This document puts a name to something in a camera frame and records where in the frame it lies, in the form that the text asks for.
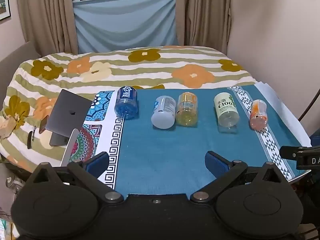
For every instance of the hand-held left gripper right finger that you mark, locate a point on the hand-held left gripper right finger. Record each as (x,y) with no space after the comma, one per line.
(215,163)

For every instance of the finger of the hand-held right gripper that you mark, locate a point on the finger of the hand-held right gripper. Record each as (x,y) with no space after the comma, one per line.
(288,152)

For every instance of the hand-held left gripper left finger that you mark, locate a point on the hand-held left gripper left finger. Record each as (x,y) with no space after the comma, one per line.
(98,163)

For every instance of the silver tablet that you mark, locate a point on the silver tablet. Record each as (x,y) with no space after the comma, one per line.
(70,147)

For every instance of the small orange plastic bottle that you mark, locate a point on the small orange plastic bottle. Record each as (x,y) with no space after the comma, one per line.
(258,116)

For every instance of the white sheet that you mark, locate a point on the white sheet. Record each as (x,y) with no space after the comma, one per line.
(280,105)

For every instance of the clear bottle with green label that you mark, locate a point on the clear bottle with green label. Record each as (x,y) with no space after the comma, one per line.
(225,111)

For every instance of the teal patterned table mat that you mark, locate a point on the teal patterned table mat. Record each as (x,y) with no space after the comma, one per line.
(162,150)

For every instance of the grey laptop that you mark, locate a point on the grey laptop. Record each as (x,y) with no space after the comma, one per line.
(68,113)

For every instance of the yellow plastic bottle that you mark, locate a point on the yellow plastic bottle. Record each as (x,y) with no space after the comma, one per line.
(187,110)

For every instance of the blue plastic bottle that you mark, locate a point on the blue plastic bottle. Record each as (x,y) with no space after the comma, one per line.
(126,103)

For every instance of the brown phone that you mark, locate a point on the brown phone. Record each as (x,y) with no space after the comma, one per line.
(43,125)

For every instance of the white plastic bottle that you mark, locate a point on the white plastic bottle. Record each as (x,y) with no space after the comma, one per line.
(163,113)

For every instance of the floral striped blanket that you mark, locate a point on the floral striped blanket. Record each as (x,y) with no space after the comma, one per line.
(140,66)

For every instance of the grey headboard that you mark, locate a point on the grey headboard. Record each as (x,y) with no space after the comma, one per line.
(17,55)

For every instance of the light blue hanging cloth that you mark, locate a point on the light blue hanging cloth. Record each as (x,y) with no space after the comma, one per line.
(125,22)

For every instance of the beige curtain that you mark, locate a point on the beige curtain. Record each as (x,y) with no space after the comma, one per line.
(203,15)
(47,15)

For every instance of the framed wall picture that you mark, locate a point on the framed wall picture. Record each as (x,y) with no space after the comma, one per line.
(3,0)

